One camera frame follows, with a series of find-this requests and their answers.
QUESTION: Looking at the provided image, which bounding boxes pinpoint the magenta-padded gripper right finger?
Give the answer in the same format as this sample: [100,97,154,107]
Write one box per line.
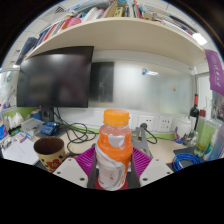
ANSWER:
[128,147,174,190]

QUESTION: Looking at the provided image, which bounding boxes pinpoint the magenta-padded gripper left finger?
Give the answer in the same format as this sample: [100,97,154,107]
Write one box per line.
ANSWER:
[53,146,99,190]

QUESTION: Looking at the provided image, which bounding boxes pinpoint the orange-capped drink bottle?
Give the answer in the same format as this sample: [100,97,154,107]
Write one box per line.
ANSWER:
[94,108,134,192]

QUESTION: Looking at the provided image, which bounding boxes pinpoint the grey metal laptop stand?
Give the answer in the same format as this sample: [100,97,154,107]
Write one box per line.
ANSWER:
[131,126,154,159]

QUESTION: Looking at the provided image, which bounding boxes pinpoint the patterned brown paper cup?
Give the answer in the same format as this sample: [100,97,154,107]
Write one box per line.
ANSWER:
[33,135,67,174]

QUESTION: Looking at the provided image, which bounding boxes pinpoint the small blue box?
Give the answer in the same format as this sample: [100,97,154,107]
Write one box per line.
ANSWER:
[40,121,61,136]

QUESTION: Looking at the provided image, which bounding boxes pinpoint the white ceramic jar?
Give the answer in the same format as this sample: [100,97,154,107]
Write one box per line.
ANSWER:
[174,117,193,139]

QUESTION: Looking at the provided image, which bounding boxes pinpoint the white notebook pages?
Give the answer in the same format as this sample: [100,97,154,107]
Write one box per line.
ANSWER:
[1,136,40,166]

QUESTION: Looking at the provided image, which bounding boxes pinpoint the dark wine bottle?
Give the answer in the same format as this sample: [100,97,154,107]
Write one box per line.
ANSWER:
[189,93,200,131]

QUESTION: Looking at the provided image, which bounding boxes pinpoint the black computer monitor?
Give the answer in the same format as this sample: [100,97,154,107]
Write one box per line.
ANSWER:
[16,45,95,123]

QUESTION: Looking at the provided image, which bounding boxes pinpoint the purple hanging pennant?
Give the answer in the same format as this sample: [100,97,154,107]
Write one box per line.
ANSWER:
[204,49,224,97]

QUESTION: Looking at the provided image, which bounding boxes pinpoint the white shelf with books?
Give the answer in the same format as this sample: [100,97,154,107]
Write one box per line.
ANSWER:
[14,0,208,68]

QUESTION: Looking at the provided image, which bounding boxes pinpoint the black cable bundle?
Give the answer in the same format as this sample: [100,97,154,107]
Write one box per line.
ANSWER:
[53,108,101,156]

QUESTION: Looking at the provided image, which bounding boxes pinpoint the white wall socket row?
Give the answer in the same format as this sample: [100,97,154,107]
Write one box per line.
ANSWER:
[128,113,174,133]

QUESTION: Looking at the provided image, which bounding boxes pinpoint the coiled blue cable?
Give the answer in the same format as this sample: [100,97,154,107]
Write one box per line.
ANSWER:
[172,151,203,172]

